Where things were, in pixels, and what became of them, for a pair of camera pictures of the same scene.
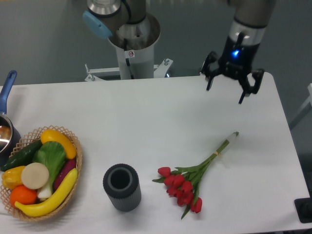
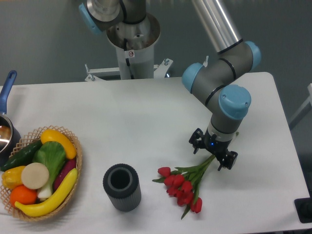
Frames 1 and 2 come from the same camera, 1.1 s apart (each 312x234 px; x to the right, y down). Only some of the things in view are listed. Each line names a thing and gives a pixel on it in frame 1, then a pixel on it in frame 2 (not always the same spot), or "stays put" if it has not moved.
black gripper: [238, 58] to [199, 140]
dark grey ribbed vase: [121, 182] stays put
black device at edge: [303, 208] stays put
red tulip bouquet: [183, 183] stays put
